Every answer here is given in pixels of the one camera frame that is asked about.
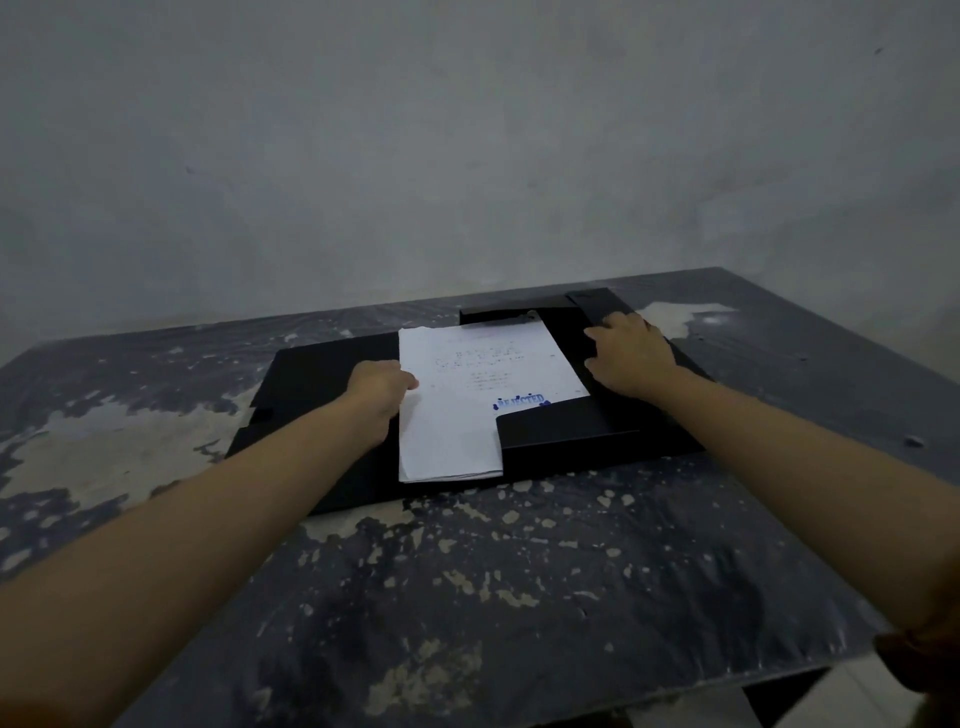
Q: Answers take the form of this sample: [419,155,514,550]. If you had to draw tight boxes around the person's left forearm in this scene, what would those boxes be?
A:
[0,390,385,728]

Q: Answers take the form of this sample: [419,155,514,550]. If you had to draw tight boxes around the person's left hand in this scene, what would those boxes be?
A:
[345,360,420,452]

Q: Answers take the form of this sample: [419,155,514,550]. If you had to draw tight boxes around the person's right forearm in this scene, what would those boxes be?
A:
[637,363,960,639]

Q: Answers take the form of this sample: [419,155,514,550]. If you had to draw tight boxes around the person's right hand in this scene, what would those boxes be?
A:
[582,312,681,399]

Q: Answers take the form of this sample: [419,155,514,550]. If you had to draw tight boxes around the white paper sheets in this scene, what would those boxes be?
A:
[397,320,591,484]

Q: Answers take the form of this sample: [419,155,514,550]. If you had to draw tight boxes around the brown sleeve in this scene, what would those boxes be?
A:
[873,600,960,696]

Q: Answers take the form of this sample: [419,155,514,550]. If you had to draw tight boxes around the black folder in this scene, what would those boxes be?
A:
[225,287,712,517]

